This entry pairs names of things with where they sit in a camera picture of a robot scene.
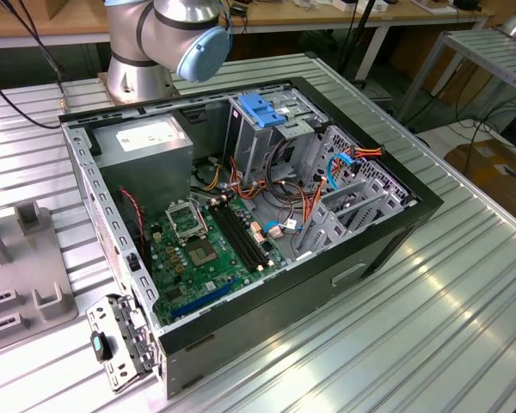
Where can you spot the black latch with teal button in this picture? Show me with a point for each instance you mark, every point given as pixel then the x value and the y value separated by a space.
pixel 99 346

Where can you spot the grey optical drive cage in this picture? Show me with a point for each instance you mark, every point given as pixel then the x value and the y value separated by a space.
pixel 249 146

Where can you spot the green motherboard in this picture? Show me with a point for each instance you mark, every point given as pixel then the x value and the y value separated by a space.
pixel 217 269

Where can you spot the brown cardboard box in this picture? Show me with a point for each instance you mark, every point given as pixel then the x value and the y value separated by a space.
pixel 490 172

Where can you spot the metal card retention bracket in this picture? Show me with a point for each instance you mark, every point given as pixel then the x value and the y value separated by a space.
pixel 114 374

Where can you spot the blue expansion slot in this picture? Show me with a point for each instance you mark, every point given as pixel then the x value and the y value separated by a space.
pixel 206 297

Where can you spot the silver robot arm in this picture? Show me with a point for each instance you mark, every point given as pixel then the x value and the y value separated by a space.
pixel 137 73

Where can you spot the black RAM slot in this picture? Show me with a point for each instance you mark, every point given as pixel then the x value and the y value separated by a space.
pixel 246 232
pixel 236 237

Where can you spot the grey parts rack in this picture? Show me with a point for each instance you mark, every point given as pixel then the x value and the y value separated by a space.
pixel 26 266

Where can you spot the grey metal disk bay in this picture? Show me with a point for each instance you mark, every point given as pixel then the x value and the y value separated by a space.
pixel 361 202

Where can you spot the square brown base plate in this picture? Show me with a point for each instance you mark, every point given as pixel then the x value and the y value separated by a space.
pixel 104 88

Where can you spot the black PC case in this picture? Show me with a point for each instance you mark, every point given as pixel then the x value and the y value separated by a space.
pixel 284 310

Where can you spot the wooden desk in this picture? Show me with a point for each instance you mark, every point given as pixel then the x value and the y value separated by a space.
pixel 292 15

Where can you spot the metal slat side table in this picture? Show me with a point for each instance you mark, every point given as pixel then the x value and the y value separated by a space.
pixel 481 47

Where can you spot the blue plastic drive latch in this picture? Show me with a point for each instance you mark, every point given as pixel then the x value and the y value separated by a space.
pixel 258 109

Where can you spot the grey power supply unit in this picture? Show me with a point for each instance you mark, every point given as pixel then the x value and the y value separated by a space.
pixel 146 172

